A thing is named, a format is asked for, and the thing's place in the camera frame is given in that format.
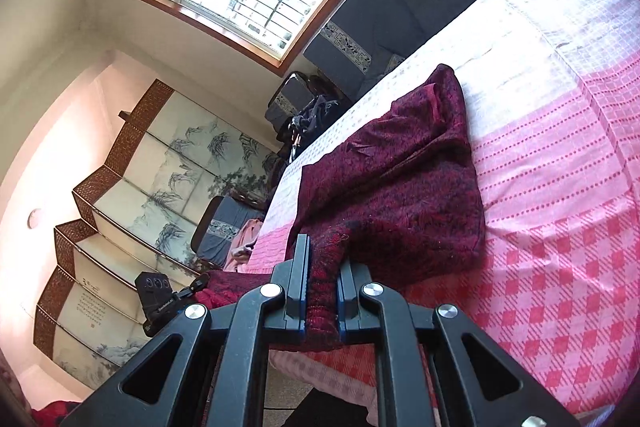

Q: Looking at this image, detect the red cloth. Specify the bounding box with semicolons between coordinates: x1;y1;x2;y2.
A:
30;399;83;427

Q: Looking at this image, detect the pale pink cloth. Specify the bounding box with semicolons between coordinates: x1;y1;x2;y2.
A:
222;218;266;273

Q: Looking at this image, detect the dark grey patterned sofa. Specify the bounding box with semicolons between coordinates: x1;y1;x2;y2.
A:
302;0;538;100

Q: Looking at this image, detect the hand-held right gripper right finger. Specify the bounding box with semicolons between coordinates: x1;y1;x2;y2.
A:
336;259;583;427

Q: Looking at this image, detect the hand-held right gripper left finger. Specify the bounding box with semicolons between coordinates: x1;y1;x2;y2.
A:
60;234;313;427

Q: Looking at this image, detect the pile of dark clothes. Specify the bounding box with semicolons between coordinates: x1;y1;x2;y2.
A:
277;94;343;160

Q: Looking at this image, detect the maroon floral knit sweater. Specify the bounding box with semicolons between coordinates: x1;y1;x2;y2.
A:
202;63;485;350

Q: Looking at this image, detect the grey cushioned wooden armchair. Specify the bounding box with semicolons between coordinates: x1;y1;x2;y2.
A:
264;71;351;142
190;194;268;270

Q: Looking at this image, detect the pink checked bed sheet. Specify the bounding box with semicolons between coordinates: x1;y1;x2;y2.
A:
245;0;640;423

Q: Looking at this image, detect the black object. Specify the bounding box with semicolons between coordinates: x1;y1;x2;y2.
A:
295;387;371;427

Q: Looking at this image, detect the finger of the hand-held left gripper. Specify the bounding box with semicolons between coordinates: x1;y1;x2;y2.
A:
172;273;212;304

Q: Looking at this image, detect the painted folding screen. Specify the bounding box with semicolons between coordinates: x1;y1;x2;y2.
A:
32;78;283;375

